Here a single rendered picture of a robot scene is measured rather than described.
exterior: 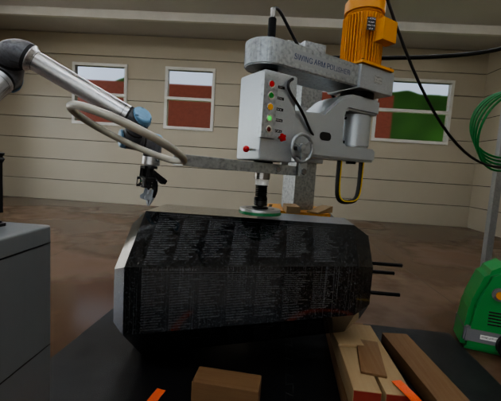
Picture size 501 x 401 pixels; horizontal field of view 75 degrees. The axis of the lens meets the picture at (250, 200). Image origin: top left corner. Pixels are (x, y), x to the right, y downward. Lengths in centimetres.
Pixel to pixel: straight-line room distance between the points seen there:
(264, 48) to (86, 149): 769
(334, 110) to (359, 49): 41
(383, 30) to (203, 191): 647
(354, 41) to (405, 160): 652
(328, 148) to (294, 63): 48
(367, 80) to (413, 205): 675
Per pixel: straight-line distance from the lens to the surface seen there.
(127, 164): 858
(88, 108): 125
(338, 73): 193
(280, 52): 169
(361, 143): 207
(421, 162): 866
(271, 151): 159
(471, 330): 267
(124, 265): 169
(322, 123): 183
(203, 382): 167
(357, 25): 222
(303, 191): 261
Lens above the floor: 109
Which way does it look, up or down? 6 degrees down
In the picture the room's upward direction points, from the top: 4 degrees clockwise
